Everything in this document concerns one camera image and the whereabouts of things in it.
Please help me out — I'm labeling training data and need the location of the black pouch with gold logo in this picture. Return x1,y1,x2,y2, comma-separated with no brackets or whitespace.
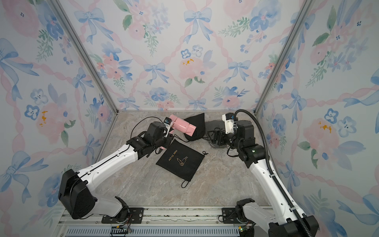
156,140,208,189

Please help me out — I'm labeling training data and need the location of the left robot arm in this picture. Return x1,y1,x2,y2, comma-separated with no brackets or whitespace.
58,118,174,223

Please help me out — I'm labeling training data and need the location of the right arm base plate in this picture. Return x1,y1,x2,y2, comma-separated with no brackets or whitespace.
218,207,254,225

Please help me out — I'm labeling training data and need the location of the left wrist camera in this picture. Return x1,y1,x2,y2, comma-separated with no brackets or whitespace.
163,117,173,137

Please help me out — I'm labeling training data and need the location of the plain black pouch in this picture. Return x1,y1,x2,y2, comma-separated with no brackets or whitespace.
183,112,207,142

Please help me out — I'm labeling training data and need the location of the pink hair dryer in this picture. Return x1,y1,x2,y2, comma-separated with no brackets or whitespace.
164,115,196,136

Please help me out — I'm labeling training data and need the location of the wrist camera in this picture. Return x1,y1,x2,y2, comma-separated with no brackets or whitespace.
222,113,237,134
163,117,173,137

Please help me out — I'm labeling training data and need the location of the aluminium front rail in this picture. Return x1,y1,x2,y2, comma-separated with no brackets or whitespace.
53,206,268,237

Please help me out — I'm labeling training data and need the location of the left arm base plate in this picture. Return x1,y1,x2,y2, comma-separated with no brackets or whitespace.
101,207,144,224

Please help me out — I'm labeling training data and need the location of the grey drawstring pouch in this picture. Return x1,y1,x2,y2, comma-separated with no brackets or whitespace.
203,120,226,149

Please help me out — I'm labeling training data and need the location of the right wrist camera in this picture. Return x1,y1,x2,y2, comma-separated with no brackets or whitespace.
222,113,237,134

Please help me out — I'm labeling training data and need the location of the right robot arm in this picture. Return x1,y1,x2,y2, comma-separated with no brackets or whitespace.
212,119,319,237

